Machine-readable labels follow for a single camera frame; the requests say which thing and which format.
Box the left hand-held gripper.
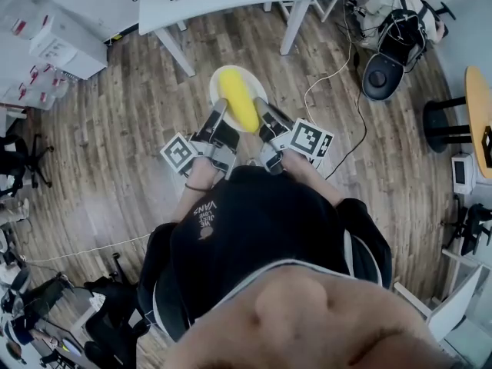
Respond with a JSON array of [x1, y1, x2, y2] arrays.
[[159, 98, 240, 181]]

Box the person's face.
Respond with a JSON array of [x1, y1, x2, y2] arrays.
[[164, 263, 464, 369]]

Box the person's black shirt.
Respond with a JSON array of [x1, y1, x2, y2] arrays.
[[136, 165, 394, 342]]

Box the black table base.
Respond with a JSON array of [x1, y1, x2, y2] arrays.
[[422, 95, 473, 154]]

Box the small white device with screen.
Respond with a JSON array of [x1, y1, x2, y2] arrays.
[[450, 152, 477, 196]]

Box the white shelf frame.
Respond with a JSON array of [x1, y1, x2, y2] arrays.
[[391, 243, 492, 357]]

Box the white round plate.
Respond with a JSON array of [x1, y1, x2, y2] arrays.
[[208, 65, 268, 132]]

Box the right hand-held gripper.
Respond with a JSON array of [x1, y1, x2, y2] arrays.
[[251, 97, 335, 177]]

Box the yellow corn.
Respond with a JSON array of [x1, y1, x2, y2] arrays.
[[218, 65, 260, 134]]

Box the white fridge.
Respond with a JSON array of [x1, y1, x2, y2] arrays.
[[28, 12, 109, 81]]

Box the grey work table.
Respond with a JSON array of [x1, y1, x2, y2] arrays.
[[32, 285, 101, 364]]

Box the clear storage box red latches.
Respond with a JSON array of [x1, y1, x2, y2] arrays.
[[0, 0, 59, 55], [14, 62, 71, 111]]

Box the person's right forearm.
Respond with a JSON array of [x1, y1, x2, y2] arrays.
[[281, 152, 345, 209]]

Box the person's left forearm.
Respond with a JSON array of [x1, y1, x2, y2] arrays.
[[168, 158, 228, 224]]

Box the black round swivel chair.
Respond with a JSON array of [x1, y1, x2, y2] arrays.
[[362, 51, 405, 102]]

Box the white desk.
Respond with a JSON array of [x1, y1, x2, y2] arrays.
[[137, 0, 344, 78]]

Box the long black floor cable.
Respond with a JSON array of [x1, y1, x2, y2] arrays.
[[324, 50, 368, 181]]

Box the black office chair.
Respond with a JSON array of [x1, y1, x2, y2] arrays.
[[82, 251, 151, 369], [444, 202, 492, 258], [0, 131, 55, 200]]

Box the thin white floor cable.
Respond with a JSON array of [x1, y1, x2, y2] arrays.
[[21, 233, 151, 265]]

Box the yellow round table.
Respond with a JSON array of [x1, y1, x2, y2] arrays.
[[464, 65, 492, 180]]

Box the long white floor cable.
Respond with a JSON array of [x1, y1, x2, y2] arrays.
[[303, 0, 353, 127]]

